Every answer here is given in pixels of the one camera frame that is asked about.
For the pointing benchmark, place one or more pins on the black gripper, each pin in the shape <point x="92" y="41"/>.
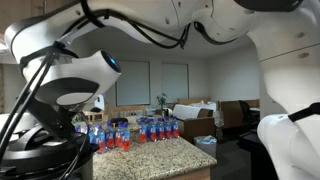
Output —
<point x="53" y="121"/>

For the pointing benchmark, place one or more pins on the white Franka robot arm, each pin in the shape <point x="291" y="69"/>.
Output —
<point x="283" y="66"/>

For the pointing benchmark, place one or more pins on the colourful tissue box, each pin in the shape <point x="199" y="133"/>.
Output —
<point x="77" y="118"/>

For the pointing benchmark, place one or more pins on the blue red water bottle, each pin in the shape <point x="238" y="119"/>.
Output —
<point x="151" y="131"/>
<point x="90" y="133"/>
<point x="167" y="129"/>
<point x="159" y="130"/>
<point x="143" y="133"/>
<point x="100" y="140"/>
<point x="175" y="128"/>
<point x="110" y="136"/>
<point x="118" y="136"/>
<point x="126" y="140"/>

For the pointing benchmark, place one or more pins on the black pouch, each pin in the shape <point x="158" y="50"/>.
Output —
<point x="119" y="120"/>

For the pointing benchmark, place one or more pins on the wooden chair backrest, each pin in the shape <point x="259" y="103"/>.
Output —
<point x="128" y="108"/>

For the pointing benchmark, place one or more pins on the grey window blind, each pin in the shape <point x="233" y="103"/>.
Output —
<point x="133" y="83"/>
<point x="175" y="83"/>

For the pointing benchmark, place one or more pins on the green potted plant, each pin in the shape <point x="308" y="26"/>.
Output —
<point x="162" y="100"/>

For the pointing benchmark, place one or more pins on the brown cardboard box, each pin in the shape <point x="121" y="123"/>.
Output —
<point x="196" y="130"/>

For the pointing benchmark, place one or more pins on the grey trash bin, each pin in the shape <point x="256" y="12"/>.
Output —
<point x="205" y="146"/>

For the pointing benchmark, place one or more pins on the black office chair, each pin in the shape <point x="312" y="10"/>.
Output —
<point x="245" y="111"/>

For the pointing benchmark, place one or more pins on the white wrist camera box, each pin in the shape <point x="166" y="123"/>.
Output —
<point x="99" y="102"/>

